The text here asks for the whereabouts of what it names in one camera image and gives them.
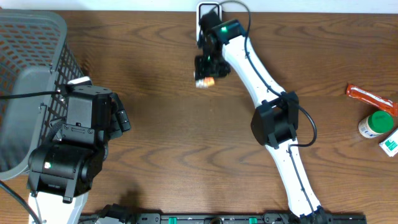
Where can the white medicine box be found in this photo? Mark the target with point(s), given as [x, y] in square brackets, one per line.
[389, 145]

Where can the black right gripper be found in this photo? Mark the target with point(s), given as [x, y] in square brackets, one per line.
[203, 68]

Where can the green-capped white bottle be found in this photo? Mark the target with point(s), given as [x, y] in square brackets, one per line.
[376, 124]

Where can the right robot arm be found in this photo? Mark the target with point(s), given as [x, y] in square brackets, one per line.
[226, 46]

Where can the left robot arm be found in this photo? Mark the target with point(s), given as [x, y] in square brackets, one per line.
[61, 172]

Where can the grey plastic basket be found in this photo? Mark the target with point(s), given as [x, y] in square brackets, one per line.
[35, 61]

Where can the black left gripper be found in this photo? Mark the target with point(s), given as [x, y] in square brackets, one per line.
[119, 117]

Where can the orange Top chocolate bar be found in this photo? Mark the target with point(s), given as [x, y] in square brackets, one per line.
[370, 98]

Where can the small orange box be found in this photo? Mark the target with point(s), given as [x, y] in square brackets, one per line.
[205, 82]

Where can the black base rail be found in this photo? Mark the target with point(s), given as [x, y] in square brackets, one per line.
[117, 214]

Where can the white barcode scanner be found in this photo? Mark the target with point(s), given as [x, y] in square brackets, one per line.
[203, 8]

